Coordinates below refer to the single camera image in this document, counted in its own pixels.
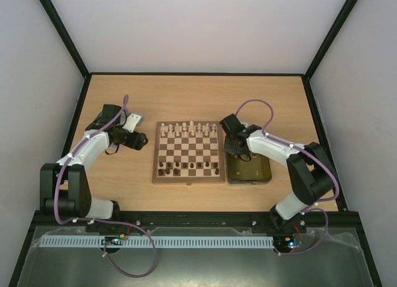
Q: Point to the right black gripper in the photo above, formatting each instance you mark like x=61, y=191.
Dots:
x=234, y=147

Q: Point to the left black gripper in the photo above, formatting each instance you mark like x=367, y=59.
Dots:
x=136, y=142

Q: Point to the gold tin with pieces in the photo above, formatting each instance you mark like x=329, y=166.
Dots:
x=243, y=167

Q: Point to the wooden chess board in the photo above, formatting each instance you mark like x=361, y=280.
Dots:
x=194, y=156

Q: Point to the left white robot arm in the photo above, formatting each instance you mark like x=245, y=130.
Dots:
x=64, y=187

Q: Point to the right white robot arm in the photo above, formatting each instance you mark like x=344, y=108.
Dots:
x=311, y=174

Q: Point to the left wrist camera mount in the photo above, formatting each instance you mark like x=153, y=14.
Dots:
x=132, y=121

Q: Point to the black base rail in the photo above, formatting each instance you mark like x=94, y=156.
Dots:
x=258, y=222

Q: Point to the white slotted cable duct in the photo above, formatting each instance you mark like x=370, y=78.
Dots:
x=160, y=242

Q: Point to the black enclosure frame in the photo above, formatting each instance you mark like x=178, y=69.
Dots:
x=342, y=16

